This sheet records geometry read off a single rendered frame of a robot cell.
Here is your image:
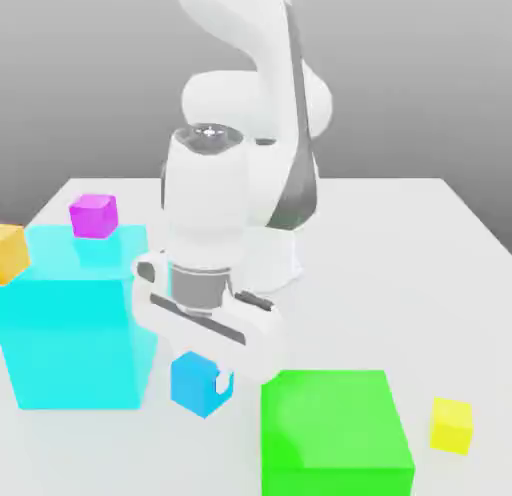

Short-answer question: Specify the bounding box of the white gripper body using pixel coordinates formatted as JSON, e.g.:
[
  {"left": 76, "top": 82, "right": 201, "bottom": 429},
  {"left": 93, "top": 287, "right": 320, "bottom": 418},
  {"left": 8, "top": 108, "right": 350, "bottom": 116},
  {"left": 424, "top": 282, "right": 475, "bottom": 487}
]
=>
[{"left": 132, "top": 280, "right": 286, "bottom": 382}]

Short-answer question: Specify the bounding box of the small blue cube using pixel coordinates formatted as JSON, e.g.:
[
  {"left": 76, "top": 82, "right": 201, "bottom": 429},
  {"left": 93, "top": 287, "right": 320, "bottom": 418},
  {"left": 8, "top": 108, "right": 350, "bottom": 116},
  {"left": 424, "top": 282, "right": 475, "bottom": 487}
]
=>
[{"left": 169, "top": 350, "right": 235, "bottom": 420}]

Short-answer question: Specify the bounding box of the small magenta cube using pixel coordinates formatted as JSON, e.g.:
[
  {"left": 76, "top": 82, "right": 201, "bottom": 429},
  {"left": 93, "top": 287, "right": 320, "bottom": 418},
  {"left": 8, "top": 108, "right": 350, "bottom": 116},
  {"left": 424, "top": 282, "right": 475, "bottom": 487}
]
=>
[{"left": 68, "top": 193, "right": 119, "bottom": 240}]

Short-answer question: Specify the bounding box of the small yellow cube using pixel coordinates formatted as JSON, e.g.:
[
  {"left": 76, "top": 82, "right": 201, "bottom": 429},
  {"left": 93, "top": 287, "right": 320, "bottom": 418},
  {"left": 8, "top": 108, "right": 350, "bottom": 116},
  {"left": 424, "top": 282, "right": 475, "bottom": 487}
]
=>
[{"left": 429, "top": 396, "right": 474, "bottom": 457}]

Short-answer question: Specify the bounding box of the small orange cube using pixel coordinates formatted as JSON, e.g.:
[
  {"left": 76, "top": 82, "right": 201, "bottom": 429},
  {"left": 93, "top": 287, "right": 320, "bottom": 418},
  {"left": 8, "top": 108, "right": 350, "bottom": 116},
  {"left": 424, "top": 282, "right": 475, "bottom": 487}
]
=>
[{"left": 0, "top": 222, "right": 32, "bottom": 286}]

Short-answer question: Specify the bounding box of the large green box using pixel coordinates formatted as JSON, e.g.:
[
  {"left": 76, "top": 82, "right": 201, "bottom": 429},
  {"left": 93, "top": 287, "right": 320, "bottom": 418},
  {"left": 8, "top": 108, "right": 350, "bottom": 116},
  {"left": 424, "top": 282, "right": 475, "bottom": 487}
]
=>
[{"left": 260, "top": 368, "right": 416, "bottom": 496}]

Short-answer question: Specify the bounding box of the large cyan box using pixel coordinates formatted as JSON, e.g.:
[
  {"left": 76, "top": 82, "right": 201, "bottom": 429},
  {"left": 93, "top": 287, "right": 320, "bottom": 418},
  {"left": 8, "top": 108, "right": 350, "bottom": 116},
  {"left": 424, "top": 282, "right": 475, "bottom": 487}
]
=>
[{"left": 0, "top": 223, "right": 160, "bottom": 412}]

